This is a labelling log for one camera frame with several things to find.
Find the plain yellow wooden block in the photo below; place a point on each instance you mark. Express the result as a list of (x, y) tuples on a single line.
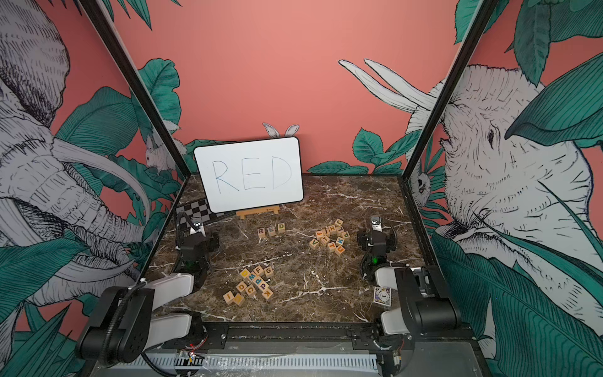
[(239, 300)]

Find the black front rail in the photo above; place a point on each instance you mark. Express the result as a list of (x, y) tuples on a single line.
[(362, 336)]

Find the playing card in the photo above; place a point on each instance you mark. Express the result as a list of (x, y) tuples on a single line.
[(382, 296)]

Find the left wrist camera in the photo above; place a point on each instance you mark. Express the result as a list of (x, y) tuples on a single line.
[(196, 227)]

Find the wooden block letter G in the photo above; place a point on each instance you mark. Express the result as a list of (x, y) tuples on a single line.
[(268, 272)]

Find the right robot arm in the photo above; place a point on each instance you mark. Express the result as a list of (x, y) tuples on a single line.
[(425, 305)]

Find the white dry-erase board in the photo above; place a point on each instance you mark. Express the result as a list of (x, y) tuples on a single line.
[(250, 174)]

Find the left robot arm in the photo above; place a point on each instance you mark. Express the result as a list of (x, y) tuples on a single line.
[(122, 327)]

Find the white slotted cable duct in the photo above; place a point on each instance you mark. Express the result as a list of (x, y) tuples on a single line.
[(224, 362)]

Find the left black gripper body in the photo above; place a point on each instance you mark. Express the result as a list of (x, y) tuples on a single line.
[(210, 243)]

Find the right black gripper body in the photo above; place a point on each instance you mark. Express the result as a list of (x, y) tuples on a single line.
[(364, 237)]

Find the wooden board stand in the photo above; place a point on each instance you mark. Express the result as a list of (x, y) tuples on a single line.
[(242, 214)]

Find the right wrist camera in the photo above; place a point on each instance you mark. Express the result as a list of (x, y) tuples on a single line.
[(376, 223)]

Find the wooden block letter V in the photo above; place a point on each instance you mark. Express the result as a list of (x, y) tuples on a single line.
[(314, 244)]

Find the wooden block orange I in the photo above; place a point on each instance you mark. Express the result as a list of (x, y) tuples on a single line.
[(229, 298)]

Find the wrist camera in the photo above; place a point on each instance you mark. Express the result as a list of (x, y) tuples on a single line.
[(376, 223), (196, 227)]

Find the wooden block letter K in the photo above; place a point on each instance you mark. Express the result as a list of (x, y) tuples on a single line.
[(267, 294)]

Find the black white checkerboard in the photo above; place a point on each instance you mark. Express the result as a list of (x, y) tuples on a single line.
[(199, 211)]

